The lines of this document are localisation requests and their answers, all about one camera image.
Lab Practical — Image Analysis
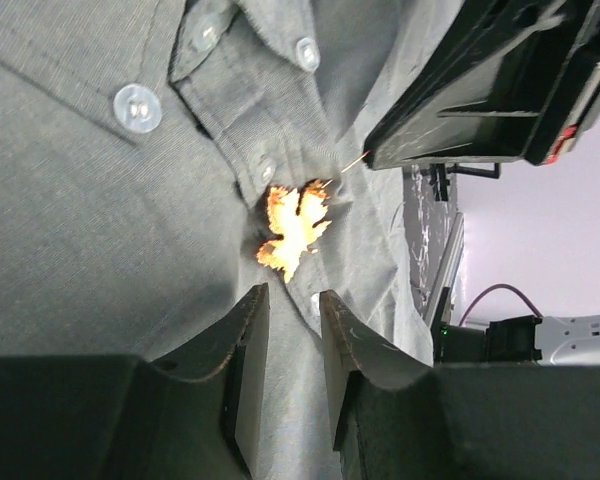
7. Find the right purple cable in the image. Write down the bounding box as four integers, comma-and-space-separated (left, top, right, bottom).
459, 282, 543, 326

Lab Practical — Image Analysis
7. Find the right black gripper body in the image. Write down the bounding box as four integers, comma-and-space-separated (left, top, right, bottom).
523, 1, 600, 166

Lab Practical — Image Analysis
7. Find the grey button shirt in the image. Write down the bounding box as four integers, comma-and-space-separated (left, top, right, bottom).
0, 1, 460, 479

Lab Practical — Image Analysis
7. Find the orange flower brooch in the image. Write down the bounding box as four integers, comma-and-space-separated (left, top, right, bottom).
256, 179, 334, 283

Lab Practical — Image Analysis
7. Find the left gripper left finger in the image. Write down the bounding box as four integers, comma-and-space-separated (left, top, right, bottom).
0, 284, 270, 479

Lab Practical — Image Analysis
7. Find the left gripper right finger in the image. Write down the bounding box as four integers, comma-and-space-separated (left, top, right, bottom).
320, 291, 600, 479

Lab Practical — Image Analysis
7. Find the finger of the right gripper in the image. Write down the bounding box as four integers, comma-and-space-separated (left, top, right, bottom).
365, 1, 585, 170

